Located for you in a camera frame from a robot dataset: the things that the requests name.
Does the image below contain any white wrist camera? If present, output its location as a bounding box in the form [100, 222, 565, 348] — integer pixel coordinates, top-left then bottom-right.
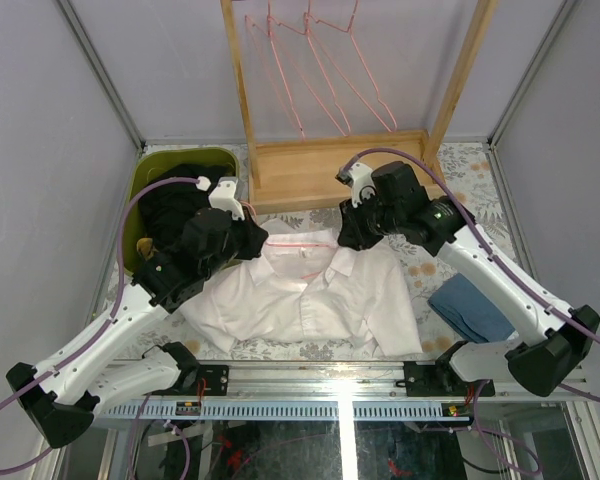
[336, 156, 377, 208]
[196, 176, 245, 221]

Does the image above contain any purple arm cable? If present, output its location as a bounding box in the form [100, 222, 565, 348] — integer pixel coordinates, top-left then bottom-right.
[337, 147, 600, 406]
[0, 174, 211, 476]

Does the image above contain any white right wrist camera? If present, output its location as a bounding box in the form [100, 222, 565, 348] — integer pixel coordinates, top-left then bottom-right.
[336, 156, 377, 208]

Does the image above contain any aluminium front frame rail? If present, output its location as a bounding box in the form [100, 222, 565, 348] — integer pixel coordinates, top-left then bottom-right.
[79, 359, 594, 401]

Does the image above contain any white shirt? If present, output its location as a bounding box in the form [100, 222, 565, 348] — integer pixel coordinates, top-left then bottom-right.
[179, 231, 422, 357]

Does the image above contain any olive green plastic basket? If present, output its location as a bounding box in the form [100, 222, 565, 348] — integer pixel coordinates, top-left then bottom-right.
[122, 146, 240, 276]

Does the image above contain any yellow plaid flannel shirt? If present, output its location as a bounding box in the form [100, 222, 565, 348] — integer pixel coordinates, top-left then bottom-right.
[136, 237, 156, 261]

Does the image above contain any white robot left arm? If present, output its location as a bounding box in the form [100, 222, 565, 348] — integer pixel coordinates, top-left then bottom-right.
[6, 208, 268, 449]

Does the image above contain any pink wire hanger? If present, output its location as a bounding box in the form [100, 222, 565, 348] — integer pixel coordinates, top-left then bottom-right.
[241, 1, 306, 141]

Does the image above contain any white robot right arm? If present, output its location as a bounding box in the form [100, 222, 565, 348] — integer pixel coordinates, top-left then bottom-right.
[336, 160, 600, 397]

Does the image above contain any pink hanger of white shirt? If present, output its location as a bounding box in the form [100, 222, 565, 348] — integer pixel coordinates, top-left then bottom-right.
[244, 218, 338, 283]

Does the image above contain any black shirt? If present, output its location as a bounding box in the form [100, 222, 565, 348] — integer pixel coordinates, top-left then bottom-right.
[138, 164, 233, 250]

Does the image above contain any folded blue cloth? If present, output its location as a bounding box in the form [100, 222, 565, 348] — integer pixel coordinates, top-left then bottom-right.
[427, 274, 515, 344]

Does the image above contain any pink hanger of black shirt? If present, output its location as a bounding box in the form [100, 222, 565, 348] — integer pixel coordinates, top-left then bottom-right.
[303, 1, 398, 135]

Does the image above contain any wooden clothes rack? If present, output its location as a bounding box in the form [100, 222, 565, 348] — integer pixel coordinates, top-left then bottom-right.
[219, 0, 499, 215]

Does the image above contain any grey slotted cable duct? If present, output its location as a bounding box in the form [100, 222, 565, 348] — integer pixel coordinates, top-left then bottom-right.
[102, 399, 469, 422]

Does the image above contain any floral patterned tablecloth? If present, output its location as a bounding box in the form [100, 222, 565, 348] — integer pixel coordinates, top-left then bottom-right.
[102, 142, 539, 364]

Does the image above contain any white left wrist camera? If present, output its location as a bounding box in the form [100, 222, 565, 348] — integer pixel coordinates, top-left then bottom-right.
[196, 176, 245, 221]

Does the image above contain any pink hanger of plaid shirt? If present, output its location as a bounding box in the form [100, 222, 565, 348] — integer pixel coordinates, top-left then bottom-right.
[265, 1, 352, 140]

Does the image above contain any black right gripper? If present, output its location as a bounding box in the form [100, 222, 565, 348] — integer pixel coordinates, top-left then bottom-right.
[337, 191, 404, 251]

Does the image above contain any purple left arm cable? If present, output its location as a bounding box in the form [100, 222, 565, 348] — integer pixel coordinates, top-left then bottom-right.
[0, 174, 211, 476]

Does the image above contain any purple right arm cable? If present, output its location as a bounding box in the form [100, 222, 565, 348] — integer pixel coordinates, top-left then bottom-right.
[337, 147, 600, 406]

